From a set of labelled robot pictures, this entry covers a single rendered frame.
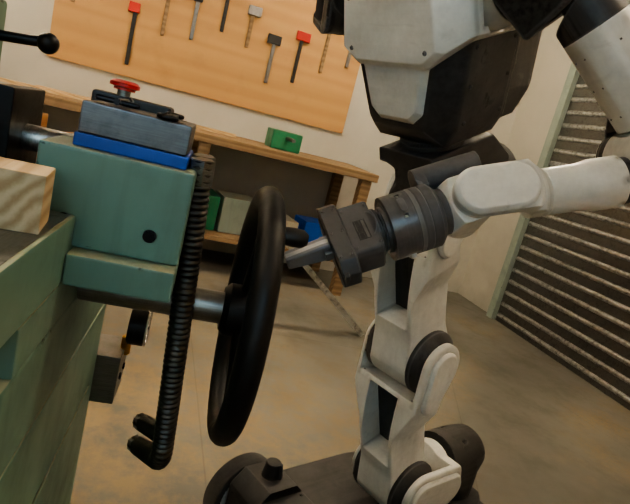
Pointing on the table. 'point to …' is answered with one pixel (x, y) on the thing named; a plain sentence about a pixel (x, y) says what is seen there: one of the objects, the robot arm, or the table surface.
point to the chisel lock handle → (48, 43)
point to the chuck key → (119, 101)
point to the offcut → (15, 195)
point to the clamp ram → (18, 123)
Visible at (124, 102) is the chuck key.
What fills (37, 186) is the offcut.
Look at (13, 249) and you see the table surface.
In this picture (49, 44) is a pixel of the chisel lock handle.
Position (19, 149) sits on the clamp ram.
